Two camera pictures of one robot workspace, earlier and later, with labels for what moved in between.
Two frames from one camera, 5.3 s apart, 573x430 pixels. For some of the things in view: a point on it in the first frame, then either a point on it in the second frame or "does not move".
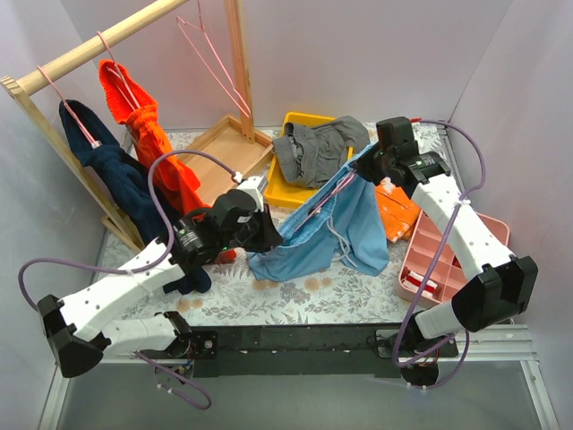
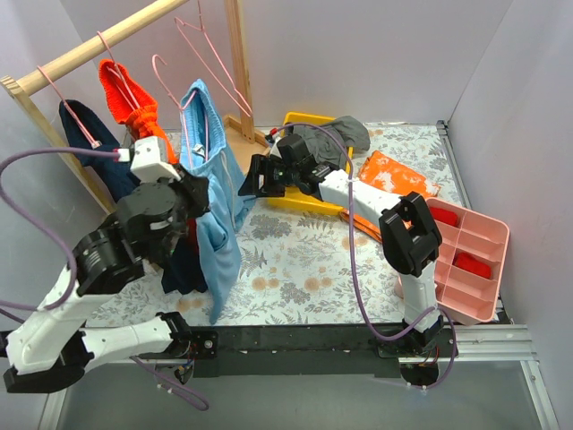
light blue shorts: (341, 225) -> (207, 152)
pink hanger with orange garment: (117, 73) does not move
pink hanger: (341, 184) -> (182, 111)
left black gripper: (260, 228) -> (197, 192)
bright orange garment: (175, 179) does not move
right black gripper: (370, 161) -> (265, 175)
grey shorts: (311, 156) does not move
